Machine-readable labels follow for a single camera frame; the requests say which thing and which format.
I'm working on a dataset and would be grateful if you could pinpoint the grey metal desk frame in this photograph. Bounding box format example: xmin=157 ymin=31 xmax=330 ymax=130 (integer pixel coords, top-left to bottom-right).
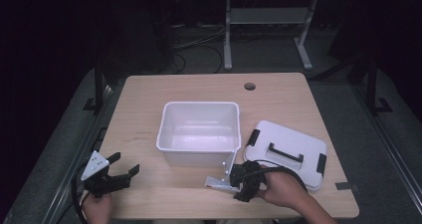
xmin=212 ymin=0 xmax=366 ymax=72

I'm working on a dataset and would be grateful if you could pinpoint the black metal stand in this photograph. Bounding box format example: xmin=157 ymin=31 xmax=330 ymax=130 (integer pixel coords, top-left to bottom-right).
xmin=363 ymin=55 xmax=394 ymax=116
xmin=83 ymin=59 xmax=107 ymax=114

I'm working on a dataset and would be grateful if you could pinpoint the person's left hand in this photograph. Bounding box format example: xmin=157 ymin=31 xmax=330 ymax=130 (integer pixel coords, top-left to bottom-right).
xmin=81 ymin=193 xmax=113 ymax=224

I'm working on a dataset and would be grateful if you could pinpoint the white plastic storage box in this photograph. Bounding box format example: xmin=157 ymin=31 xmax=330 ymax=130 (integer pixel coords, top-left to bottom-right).
xmin=155 ymin=101 xmax=242 ymax=168

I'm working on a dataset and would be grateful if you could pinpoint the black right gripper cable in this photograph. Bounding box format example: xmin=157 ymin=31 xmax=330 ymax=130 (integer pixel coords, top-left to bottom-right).
xmin=238 ymin=159 xmax=310 ymax=193

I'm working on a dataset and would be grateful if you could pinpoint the person's right hand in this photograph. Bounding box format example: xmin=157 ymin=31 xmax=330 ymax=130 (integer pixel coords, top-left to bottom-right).
xmin=257 ymin=165 xmax=312 ymax=210

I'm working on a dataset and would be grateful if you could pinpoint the white lid with black handle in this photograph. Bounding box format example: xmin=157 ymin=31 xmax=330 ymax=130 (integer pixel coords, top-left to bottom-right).
xmin=243 ymin=119 xmax=328 ymax=191

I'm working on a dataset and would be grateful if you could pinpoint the grey tape strip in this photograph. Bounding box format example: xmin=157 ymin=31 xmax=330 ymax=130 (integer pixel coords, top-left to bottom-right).
xmin=334 ymin=181 xmax=360 ymax=191

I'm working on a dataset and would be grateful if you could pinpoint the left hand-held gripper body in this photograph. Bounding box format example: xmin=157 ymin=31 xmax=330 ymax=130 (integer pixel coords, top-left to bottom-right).
xmin=80 ymin=149 xmax=131 ymax=198

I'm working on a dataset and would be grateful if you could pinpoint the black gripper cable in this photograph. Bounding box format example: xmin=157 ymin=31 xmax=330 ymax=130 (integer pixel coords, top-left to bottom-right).
xmin=71 ymin=163 xmax=92 ymax=224
xmin=238 ymin=159 xmax=310 ymax=193

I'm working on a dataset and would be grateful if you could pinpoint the bundle of floor cables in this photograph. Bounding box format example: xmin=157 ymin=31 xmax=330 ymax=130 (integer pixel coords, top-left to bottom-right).
xmin=170 ymin=24 xmax=227 ymax=75

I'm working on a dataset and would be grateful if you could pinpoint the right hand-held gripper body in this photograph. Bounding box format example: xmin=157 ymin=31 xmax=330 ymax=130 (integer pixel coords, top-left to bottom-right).
xmin=221 ymin=149 xmax=268 ymax=196

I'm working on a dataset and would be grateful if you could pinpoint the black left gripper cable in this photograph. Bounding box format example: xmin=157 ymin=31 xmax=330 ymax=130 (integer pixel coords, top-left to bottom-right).
xmin=71 ymin=163 xmax=92 ymax=224

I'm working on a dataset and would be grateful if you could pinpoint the aluminium floor rail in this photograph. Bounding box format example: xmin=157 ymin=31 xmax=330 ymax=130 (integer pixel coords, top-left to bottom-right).
xmin=41 ymin=84 xmax=115 ymax=224
xmin=351 ymin=84 xmax=422 ymax=216

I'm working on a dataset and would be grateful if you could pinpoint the white ointment tube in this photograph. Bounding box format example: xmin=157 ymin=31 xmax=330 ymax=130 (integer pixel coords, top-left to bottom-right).
xmin=203 ymin=175 xmax=242 ymax=193

